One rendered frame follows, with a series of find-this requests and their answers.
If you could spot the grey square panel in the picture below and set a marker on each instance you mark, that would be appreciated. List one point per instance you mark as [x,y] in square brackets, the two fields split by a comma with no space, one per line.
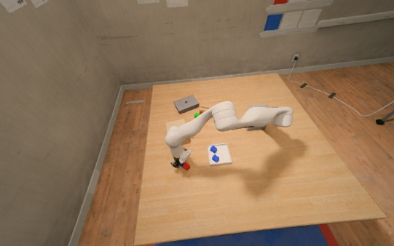
[186,103]

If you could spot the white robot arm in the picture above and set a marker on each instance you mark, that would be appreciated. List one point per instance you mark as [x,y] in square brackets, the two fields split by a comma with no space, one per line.
[225,119]

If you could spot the red block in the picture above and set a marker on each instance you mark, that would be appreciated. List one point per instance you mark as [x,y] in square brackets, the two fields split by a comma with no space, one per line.
[186,166]

